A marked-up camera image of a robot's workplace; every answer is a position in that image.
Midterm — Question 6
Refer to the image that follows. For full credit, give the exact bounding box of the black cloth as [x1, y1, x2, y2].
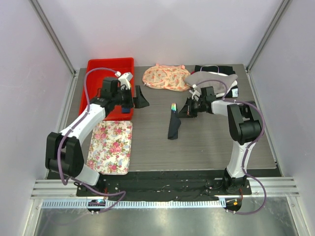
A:
[194, 65, 236, 75]

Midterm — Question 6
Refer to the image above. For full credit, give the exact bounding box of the dark navy paper napkin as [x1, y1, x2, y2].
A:
[167, 110, 181, 140]

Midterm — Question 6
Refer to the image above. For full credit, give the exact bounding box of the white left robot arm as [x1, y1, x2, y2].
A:
[45, 72, 149, 196]

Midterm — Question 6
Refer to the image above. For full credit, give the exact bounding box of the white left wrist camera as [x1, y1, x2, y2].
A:
[115, 71, 133, 90]

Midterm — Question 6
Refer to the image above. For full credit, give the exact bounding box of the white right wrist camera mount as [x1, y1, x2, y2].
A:
[189, 84, 201, 101]

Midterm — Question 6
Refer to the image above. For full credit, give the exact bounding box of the floral rectangular tray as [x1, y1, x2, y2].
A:
[87, 120, 132, 175]

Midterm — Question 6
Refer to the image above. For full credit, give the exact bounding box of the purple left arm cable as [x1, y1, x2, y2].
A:
[58, 67, 126, 213]

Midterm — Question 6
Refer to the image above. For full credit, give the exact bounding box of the white slotted cable duct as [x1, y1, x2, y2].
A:
[41, 198, 226, 209]

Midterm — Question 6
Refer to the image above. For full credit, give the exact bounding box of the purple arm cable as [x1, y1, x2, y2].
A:
[194, 80, 268, 216]
[58, 67, 126, 213]

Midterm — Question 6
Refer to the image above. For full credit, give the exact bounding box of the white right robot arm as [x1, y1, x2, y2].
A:
[178, 85, 265, 194]

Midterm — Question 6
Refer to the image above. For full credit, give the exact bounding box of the red plastic bin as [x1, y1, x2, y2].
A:
[86, 58, 134, 120]

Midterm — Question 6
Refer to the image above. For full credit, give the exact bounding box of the grey cloth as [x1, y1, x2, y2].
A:
[184, 71, 238, 95]

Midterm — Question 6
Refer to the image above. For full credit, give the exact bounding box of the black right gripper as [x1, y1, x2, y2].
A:
[177, 97, 206, 118]

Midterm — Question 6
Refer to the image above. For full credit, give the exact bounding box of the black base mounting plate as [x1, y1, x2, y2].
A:
[46, 169, 252, 200]

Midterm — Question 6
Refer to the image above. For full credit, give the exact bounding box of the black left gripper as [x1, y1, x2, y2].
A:
[112, 86, 149, 109]

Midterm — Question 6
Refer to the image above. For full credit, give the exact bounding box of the white cloth with print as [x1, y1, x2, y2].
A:
[216, 80, 239, 98]

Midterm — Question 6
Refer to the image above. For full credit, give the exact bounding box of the iridescent rainbow fork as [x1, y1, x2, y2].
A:
[171, 103, 177, 112]

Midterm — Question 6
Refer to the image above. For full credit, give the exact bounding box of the orange patterned cloth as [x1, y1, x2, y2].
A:
[142, 64, 190, 91]

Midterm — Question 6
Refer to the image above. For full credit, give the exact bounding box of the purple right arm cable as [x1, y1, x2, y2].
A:
[194, 80, 268, 216]

